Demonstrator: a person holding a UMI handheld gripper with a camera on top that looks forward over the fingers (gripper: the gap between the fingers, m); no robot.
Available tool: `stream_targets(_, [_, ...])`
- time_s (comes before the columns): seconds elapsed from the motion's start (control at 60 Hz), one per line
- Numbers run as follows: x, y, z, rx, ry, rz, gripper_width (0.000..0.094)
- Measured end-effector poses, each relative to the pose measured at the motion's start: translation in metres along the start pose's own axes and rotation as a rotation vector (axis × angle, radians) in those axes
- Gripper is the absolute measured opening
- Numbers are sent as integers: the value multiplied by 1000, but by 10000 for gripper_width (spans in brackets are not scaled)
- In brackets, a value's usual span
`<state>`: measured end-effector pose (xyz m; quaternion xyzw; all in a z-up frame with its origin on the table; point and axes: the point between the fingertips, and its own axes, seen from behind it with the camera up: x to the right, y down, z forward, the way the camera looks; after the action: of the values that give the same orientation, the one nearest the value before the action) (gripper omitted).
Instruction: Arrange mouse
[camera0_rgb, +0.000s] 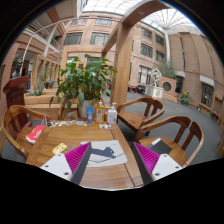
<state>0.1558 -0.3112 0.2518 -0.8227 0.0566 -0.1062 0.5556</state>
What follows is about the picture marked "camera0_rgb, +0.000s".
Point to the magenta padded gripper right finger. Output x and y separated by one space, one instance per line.
153 166

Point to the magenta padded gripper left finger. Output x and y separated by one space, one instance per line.
70 166

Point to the grey printed mouse pad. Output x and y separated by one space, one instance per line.
106 153

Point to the yellow phone-like card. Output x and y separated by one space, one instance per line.
59 148

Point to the black notebook on chair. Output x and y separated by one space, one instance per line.
160 147

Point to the wooden chair near right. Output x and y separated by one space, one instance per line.
177 152

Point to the wooden chair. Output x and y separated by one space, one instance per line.
16 125
154 109
177 152

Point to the wooden chair far right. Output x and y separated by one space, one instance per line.
154 109

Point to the red and white box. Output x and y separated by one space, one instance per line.
34 134

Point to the blue tube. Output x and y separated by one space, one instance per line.
89 113

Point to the yellow liquid bottle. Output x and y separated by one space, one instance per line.
100 109

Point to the white plant pot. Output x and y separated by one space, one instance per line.
82 108

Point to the white pump dispenser bottle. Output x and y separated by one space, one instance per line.
112 115

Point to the wooden chair left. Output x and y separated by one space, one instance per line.
16 125

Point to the white sign sculpture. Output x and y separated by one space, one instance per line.
153 90

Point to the green potted plant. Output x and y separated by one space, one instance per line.
85 83

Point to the wooden lectern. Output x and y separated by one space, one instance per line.
15 90

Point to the wooden pillar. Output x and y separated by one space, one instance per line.
122 63

